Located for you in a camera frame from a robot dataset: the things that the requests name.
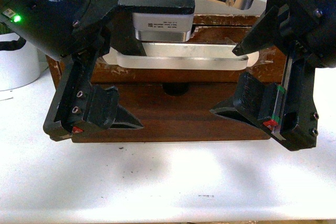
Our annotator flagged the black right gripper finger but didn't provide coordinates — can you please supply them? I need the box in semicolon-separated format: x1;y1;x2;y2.
68;85;143;134

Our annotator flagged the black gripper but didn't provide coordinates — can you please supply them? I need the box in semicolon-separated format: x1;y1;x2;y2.
43;0;335;151

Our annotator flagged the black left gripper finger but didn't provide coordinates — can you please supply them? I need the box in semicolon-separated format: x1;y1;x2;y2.
210;72;285;131

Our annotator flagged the wooden drawer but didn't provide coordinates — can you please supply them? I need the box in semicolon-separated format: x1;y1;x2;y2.
71;83;269;143
91;26;286;84

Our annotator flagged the white drawer handle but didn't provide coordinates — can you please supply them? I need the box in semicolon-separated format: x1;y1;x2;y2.
103;42;259;71

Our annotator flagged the dark wooden drawer cabinet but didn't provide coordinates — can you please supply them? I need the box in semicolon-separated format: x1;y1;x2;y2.
71;14;285;143

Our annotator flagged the white plant pot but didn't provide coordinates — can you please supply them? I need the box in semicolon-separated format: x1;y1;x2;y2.
1;42;41;91

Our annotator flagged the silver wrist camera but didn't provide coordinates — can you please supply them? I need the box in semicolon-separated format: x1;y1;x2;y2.
132;13;194;42

